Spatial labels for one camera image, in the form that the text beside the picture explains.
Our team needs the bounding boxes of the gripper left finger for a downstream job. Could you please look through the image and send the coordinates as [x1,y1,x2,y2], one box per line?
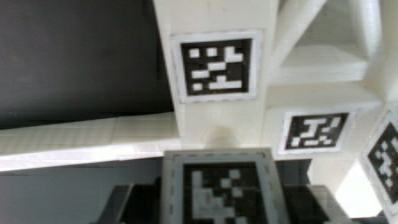
[94,184,160,224]

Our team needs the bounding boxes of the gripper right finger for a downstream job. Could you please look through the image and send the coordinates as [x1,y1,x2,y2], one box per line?
[284,185,355,224]

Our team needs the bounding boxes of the white chair leg cube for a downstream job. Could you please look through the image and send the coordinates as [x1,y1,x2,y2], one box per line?
[160,148,290,224]

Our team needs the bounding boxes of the white chair back assembly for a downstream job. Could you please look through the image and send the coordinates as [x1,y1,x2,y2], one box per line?
[151,0,398,214]

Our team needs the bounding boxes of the white chair leg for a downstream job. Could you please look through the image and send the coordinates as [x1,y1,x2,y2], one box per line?
[361,108,398,216]

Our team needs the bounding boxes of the white right fence bar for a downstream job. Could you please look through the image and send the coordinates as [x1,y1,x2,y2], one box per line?
[0,113,181,172]

